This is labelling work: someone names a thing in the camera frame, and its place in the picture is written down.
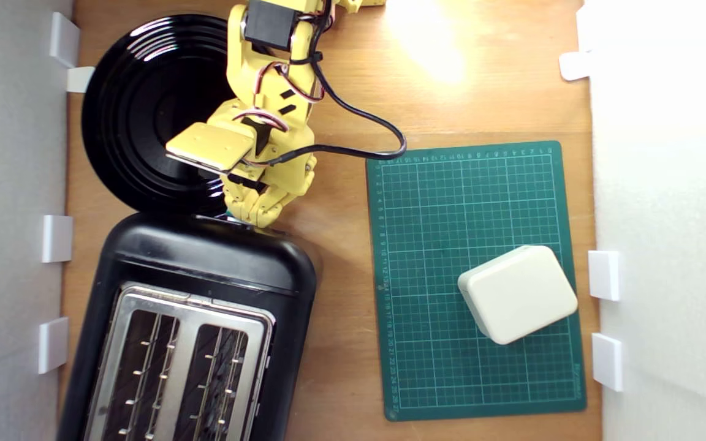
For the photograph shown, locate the green cutting mat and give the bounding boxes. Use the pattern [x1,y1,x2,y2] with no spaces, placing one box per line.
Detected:
[365,140,588,423]

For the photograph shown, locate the black ribbed plate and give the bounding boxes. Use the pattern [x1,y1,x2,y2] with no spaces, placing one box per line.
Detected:
[81,13,249,216]

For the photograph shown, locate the black two-slot toaster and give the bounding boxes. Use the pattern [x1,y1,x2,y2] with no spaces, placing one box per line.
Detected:
[56,211,319,441]

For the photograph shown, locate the black camera cable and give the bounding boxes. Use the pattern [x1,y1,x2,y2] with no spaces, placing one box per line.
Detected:
[261,56,408,167]

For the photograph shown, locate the white rounded block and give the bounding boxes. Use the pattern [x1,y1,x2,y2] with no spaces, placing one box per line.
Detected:
[457,244,579,346]

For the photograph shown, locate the white wall clip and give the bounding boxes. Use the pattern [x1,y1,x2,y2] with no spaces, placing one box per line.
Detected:
[49,12,80,69]
[38,316,70,375]
[66,66,96,94]
[42,214,74,263]
[559,50,593,82]
[591,333,624,393]
[588,249,623,302]

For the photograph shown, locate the yellow wrist camera mount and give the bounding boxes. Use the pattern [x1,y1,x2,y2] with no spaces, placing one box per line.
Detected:
[164,121,257,175]

